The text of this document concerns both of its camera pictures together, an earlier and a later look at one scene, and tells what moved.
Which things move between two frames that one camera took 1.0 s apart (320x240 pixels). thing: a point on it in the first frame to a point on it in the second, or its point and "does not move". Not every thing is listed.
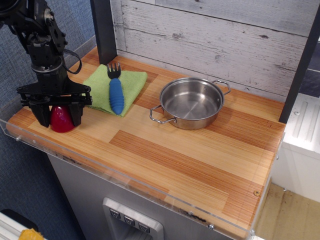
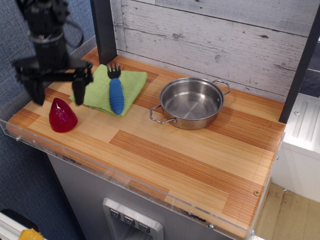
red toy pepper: [61, 120] does not move
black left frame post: [102, 16] does not move
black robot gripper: [53, 88] to [33, 71]
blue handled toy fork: [116, 91] does not move
